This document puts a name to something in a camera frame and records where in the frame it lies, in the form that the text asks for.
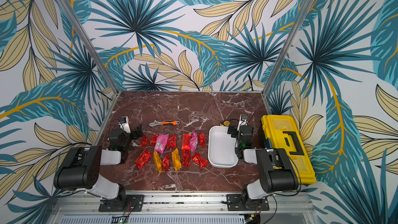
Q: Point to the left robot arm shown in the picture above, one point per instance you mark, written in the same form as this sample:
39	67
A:
80	169

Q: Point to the yellow black toolbox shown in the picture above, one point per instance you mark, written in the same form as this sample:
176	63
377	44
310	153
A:
280	131

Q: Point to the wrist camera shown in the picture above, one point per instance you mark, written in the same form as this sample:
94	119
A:
124	124
243	120

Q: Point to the magenta tea bag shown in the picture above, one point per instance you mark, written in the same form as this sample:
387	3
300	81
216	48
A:
194	141
161	143

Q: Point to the large yellow tea bag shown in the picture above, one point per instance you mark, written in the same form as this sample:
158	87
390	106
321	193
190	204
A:
176	160

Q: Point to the small yellow tea bag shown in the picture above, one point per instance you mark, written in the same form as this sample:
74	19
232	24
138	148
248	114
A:
157	161

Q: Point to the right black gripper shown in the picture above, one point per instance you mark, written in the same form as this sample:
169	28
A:
235	131

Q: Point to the aluminium front rail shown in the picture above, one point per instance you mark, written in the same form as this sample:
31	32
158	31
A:
189	207

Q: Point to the yellow black tape measure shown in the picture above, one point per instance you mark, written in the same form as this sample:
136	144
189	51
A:
225	123

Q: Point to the orange handled adjustable wrench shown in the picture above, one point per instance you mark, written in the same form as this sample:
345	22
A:
158	123

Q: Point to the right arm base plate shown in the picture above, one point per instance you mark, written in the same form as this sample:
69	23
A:
241	202

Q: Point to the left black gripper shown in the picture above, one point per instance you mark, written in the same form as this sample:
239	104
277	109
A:
139	130

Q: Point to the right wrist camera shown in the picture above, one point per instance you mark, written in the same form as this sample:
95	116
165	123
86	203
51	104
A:
243	120

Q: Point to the white plastic storage box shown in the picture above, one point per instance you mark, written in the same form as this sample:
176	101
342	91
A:
221	148

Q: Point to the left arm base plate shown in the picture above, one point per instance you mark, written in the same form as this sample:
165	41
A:
132	203

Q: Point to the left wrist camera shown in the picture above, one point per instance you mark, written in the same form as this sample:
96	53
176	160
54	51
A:
124	124

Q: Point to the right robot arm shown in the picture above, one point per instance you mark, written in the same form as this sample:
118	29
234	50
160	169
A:
277	174

